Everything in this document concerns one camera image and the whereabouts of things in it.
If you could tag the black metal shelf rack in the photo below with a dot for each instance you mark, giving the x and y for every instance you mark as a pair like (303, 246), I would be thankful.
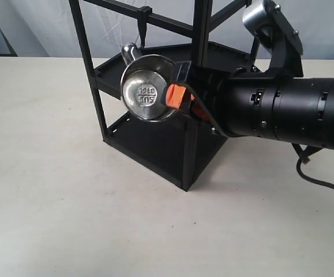
(177, 149)

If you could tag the black metal hook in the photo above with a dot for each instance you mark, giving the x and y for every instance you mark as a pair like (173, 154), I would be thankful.
(142, 19)

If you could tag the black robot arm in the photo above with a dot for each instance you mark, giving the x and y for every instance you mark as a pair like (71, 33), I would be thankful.
(271, 105)

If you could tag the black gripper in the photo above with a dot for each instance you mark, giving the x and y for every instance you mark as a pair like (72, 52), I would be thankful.
(209, 86)

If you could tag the stainless steel cup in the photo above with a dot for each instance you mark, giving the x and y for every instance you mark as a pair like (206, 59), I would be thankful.
(144, 84)

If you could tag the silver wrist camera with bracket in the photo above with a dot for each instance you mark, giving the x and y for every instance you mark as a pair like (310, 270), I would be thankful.
(266, 22)

